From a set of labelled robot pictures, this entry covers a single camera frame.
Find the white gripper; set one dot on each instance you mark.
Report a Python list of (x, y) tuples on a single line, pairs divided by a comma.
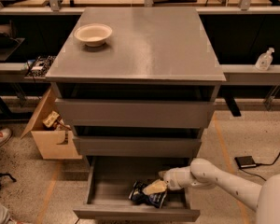
[(174, 178)]

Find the blue chip bag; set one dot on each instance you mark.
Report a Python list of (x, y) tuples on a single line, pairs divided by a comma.
[(138, 196)]

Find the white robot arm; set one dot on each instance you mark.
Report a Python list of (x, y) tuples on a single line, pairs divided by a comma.
[(264, 199)]

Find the grey bottom drawer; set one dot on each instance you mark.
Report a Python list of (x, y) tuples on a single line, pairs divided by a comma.
[(110, 183)]

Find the grey drawer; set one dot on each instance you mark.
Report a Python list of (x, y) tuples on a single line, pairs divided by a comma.
[(145, 114), (110, 183), (137, 147)]

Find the grey middle drawer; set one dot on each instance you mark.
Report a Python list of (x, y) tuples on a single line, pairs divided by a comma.
[(137, 147)]

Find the grey drawer cabinet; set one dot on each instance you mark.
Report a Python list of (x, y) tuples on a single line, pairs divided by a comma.
[(145, 95)]

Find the grey top drawer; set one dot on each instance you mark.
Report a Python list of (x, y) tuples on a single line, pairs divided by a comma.
[(145, 114)]

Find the black foot pedal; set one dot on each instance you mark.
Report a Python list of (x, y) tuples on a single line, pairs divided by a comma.
[(245, 162)]

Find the cardboard box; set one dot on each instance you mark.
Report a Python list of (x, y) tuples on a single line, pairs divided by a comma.
[(52, 144)]

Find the snack pack in box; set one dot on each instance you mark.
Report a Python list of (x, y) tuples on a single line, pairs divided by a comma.
[(52, 120)]

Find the hand sanitizer bottle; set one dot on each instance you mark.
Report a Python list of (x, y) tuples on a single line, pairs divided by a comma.
[(265, 60)]

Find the white bowl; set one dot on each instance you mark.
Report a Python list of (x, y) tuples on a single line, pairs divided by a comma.
[(93, 35)]

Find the long metal workbench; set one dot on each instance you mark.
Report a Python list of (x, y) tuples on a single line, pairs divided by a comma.
[(18, 69)]

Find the patterned notebook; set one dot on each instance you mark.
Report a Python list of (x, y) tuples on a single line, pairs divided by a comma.
[(39, 66)]

